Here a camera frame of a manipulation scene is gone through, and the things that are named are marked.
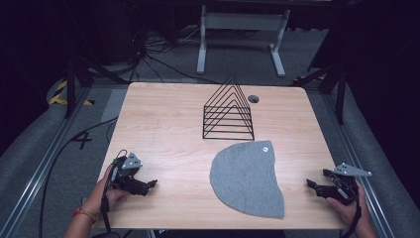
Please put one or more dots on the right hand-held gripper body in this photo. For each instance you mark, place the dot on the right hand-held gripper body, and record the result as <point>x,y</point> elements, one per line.
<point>343,185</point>

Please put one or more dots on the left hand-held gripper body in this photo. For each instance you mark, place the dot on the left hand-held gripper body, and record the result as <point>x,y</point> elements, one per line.
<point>132,172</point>

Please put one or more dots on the person's right hand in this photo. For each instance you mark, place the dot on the person's right hand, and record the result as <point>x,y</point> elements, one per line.
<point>353,211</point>

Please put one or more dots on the person's left hand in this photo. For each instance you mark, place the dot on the person's left hand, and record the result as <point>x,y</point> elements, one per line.
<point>105,195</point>

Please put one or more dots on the grey felt cloth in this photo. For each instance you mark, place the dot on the grey felt cloth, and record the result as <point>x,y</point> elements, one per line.
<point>246,180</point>

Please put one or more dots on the black metal stand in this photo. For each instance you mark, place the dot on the black metal stand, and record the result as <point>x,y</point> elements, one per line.
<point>70,86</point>
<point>340,89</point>

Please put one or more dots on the yellow black hazard tape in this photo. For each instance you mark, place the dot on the yellow black hazard tape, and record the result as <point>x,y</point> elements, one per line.
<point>56,95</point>

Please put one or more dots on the aluminium floor rail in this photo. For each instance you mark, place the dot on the aluminium floor rail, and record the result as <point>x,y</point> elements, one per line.
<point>36,172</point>
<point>360,165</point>

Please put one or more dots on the white metal desk frame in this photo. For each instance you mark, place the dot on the white metal desk frame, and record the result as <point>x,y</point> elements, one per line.
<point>242,22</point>

